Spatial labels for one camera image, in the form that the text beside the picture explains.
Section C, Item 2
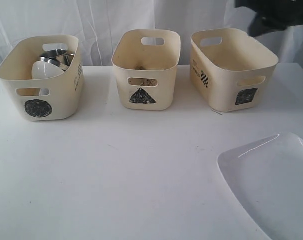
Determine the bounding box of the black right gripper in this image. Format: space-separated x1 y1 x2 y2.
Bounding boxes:
235 0 303 38

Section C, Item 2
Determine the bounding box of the cream bin with square mark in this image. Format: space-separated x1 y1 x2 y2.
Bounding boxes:
190 28 279 113

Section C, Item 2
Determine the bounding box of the cream bin with triangle mark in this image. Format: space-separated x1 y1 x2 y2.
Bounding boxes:
112 29 181 111

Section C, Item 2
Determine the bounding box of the white square plate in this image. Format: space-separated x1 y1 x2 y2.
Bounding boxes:
217 133 303 240

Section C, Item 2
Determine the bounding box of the steel mug with wire handle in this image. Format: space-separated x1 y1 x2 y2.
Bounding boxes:
40 49 75 72

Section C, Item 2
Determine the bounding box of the steel mug with solid handle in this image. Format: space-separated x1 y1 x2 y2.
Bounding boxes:
39 49 68 65

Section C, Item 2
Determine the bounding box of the wooden chopstick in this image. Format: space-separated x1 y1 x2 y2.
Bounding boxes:
128 78 158 87

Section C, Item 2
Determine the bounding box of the white curtain backdrop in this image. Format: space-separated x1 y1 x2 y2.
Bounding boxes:
0 0 303 68

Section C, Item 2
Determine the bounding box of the cream bin with circle mark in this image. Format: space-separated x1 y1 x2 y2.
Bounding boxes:
0 35 85 121

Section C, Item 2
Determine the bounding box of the white ceramic cup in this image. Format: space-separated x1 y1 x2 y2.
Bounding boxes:
31 61 66 97

